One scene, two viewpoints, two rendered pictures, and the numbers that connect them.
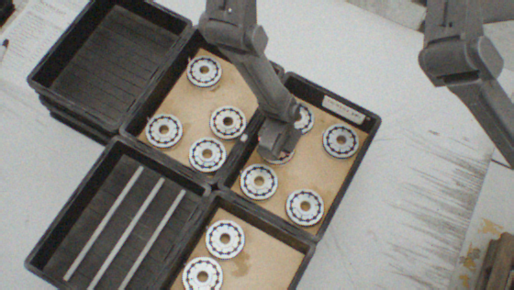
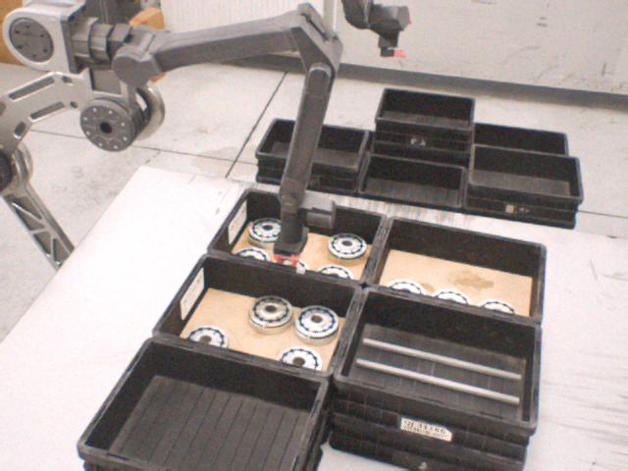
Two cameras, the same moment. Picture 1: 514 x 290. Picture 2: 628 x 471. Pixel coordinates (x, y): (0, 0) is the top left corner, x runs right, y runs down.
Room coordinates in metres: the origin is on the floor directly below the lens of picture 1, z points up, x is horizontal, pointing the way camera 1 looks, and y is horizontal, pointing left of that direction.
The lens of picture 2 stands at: (0.74, 1.39, 2.07)
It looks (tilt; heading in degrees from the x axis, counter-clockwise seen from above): 37 degrees down; 263
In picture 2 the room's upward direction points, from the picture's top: 2 degrees clockwise
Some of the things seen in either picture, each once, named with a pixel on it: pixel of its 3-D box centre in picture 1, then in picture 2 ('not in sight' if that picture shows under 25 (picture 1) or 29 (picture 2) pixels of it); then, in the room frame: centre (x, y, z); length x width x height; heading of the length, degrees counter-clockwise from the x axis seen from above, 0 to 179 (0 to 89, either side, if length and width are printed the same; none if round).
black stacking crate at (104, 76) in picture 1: (116, 61); (210, 433); (0.79, 0.44, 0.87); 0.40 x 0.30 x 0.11; 158
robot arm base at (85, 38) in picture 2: not in sight; (93, 40); (1.00, -0.08, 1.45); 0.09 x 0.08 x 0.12; 72
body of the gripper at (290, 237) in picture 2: (281, 130); (291, 231); (0.59, -0.06, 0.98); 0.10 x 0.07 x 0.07; 70
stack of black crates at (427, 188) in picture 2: not in sight; (407, 214); (0.03, -1.03, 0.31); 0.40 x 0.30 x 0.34; 162
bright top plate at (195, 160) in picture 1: (206, 154); (316, 321); (0.55, 0.13, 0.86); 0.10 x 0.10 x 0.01
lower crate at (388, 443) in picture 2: not in sight; (431, 403); (0.31, 0.31, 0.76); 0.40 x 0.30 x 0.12; 158
